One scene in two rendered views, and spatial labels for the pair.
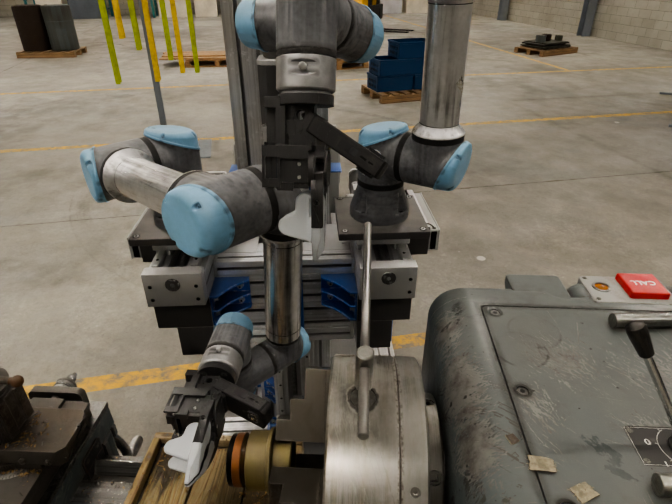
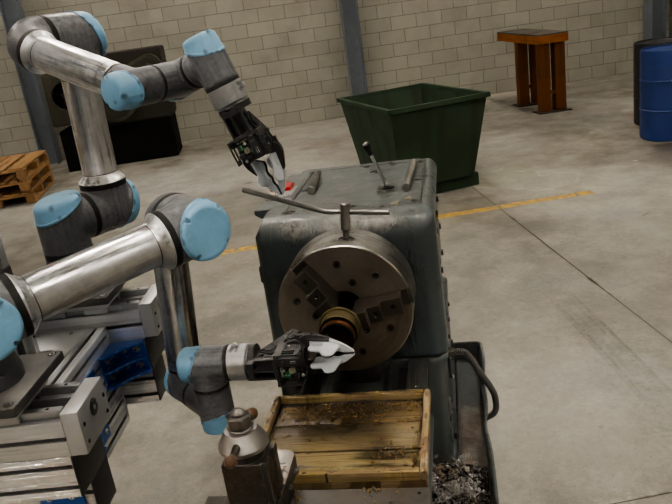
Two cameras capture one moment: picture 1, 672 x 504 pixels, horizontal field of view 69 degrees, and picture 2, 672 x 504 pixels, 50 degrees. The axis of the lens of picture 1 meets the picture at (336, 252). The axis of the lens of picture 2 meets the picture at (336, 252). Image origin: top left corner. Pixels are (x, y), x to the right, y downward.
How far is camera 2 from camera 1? 1.55 m
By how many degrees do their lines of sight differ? 74
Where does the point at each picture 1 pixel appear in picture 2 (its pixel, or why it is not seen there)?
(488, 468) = (393, 214)
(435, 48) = (94, 110)
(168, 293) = (93, 420)
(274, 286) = (190, 303)
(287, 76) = (240, 91)
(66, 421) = not seen: hidden behind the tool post
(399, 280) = not seen: hidden behind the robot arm
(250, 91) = not seen: outside the picture
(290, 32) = (230, 68)
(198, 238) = (226, 230)
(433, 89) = (102, 142)
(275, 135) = (240, 130)
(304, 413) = (325, 290)
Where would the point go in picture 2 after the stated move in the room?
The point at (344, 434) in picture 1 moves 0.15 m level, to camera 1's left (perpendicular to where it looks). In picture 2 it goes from (366, 245) to (363, 269)
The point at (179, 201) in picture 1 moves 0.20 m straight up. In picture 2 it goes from (206, 210) to (185, 103)
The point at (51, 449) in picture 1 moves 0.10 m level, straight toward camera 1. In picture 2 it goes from (290, 456) to (336, 431)
